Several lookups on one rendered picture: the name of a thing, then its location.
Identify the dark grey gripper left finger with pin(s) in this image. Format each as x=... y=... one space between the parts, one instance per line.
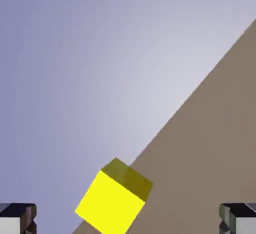
x=18 y=216

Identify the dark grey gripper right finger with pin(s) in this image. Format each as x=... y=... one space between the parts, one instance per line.
x=238 y=218

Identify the small yellow cube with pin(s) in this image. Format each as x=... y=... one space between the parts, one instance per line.
x=112 y=202

